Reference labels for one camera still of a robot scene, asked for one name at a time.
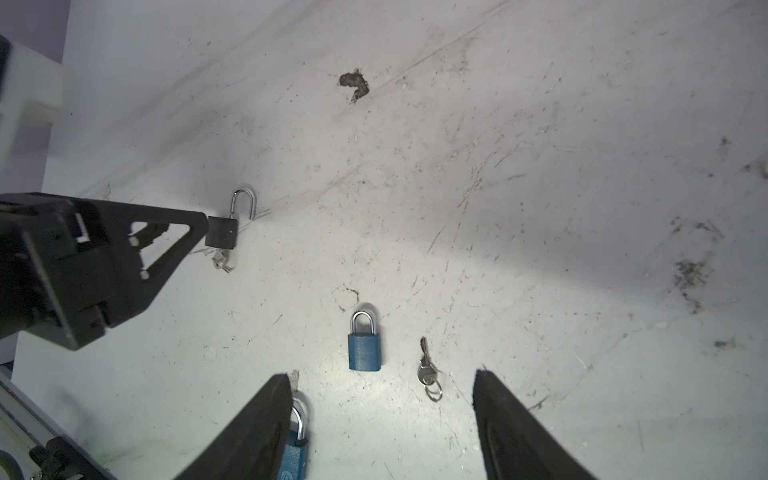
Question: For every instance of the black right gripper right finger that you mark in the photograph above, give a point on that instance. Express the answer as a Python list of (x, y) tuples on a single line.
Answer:
[(513, 443)]

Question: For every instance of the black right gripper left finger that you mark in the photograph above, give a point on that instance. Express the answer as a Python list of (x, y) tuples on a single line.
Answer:
[(251, 446)]

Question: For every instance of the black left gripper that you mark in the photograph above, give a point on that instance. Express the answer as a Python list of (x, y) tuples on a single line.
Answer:
[(71, 267)]

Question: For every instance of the silver key with ring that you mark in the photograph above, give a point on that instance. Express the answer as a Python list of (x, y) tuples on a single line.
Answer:
[(221, 259)]

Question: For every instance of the black padlock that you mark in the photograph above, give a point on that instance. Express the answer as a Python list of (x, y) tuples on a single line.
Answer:
[(223, 231)]

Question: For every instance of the small silver key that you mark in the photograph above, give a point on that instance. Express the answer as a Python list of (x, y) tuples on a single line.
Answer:
[(428, 374)]

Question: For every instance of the small blue padlock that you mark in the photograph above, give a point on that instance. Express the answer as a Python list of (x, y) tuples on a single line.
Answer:
[(364, 346)]

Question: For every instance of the large blue padlock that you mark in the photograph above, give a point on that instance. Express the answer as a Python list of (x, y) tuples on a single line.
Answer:
[(294, 459)]

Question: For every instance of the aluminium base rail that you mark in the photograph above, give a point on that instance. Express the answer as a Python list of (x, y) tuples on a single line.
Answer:
[(33, 446)]

